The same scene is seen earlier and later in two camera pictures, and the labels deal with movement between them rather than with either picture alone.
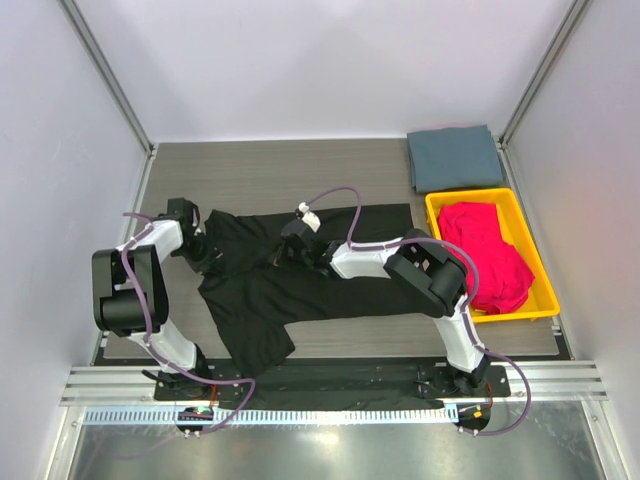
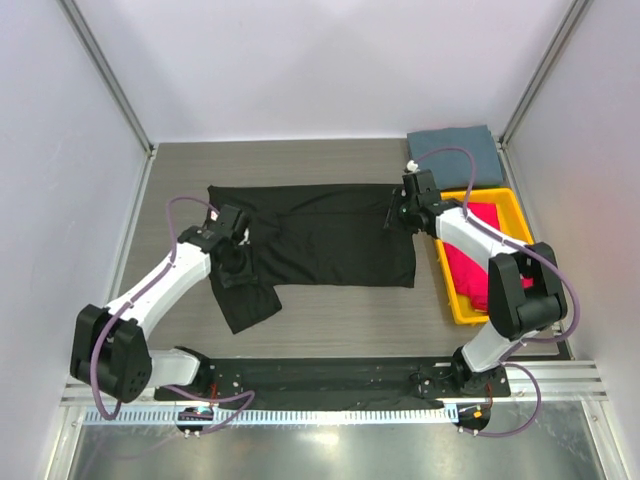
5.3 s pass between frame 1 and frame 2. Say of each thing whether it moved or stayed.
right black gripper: moved
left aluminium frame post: stayed
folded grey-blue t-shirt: stayed
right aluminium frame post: stayed
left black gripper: moved
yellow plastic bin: stayed
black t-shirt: moved
